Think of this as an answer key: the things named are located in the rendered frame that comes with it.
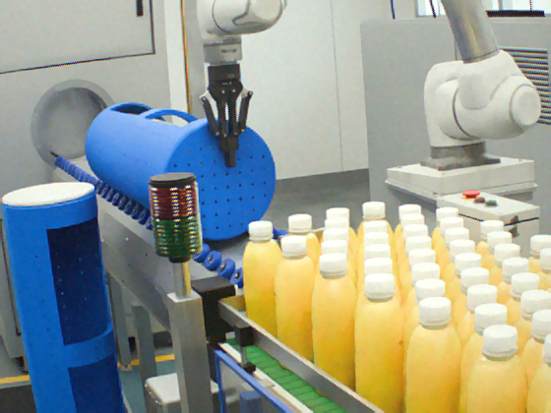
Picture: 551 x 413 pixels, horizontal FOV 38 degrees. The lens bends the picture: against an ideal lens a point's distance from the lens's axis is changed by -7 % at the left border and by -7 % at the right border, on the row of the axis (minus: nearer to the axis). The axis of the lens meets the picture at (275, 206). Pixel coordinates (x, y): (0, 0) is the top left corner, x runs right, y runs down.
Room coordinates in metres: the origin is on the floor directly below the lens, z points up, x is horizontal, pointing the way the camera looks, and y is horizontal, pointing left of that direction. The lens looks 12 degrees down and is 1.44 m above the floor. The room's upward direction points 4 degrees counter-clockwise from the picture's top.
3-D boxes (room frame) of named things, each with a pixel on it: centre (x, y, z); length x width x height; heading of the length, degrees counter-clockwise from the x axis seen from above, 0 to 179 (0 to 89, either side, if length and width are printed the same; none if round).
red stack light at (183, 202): (1.08, 0.13, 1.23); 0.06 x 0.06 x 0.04
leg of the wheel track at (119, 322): (3.46, 0.71, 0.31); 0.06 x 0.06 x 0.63; 24
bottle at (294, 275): (1.29, -0.02, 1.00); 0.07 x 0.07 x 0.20
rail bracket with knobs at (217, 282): (1.45, 0.12, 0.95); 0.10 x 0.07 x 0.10; 114
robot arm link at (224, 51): (1.94, 0.09, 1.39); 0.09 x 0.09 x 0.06
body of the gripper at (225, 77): (1.94, 0.09, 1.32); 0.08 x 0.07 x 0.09; 114
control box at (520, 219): (1.51, -0.39, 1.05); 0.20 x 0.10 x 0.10; 24
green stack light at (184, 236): (1.08, 0.13, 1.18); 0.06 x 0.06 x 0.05
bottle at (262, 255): (1.41, 0.03, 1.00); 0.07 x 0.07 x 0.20
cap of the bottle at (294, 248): (1.29, -0.02, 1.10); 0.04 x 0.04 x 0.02
